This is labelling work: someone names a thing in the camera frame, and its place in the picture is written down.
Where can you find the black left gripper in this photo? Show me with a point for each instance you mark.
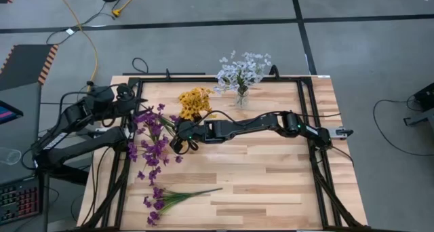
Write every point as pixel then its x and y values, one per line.
pixel 127 101

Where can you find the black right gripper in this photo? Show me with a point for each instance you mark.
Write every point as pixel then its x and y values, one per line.
pixel 190 132

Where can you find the purple flower bunch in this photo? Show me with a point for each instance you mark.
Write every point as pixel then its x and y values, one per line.
pixel 146 118
pixel 158 205
pixel 152 150
pixel 168 125

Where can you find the yellow flower bunch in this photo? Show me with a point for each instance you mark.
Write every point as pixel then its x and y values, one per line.
pixel 203 93
pixel 186 101
pixel 205 108
pixel 190 112

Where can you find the white flower bunch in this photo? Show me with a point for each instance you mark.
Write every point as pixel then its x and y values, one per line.
pixel 234 72
pixel 257 67
pixel 222 84

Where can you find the clear glass vase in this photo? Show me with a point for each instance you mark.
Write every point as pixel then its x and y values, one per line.
pixel 241 101

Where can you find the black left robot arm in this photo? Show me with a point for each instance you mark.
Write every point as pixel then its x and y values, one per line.
pixel 84 145

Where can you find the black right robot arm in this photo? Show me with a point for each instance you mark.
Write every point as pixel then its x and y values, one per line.
pixel 244 125

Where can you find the black flat bar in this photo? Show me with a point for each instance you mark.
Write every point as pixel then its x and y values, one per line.
pixel 162 74

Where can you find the grey desk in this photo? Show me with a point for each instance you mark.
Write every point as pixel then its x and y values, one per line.
pixel 20 137

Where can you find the large hazard-striped black mat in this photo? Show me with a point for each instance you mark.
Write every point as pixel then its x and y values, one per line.
pixel 23 66

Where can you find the laptop screen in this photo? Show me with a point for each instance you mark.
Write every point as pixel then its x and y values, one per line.
pixel 8 112

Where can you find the clear plastic object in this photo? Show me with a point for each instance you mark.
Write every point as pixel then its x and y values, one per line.
pixel 9 156

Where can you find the backlit keyboard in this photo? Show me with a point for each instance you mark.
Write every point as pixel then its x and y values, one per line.
pixel 18 199

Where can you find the black box device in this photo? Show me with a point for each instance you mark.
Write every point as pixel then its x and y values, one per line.
pixel 425 98

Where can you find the small black bracket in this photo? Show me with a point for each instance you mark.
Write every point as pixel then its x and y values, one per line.
pixel 167 74

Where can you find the black aluminium table frame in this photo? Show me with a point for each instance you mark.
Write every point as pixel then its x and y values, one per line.
pixel 220 79

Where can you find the black hook bracket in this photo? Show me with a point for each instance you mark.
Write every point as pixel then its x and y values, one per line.
pixel 274 72

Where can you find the grey metal base plate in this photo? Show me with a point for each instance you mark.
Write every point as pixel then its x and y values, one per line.
pixel 339 133

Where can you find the grey metal bracket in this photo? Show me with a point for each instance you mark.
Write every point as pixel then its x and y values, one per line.
pixel 424 118

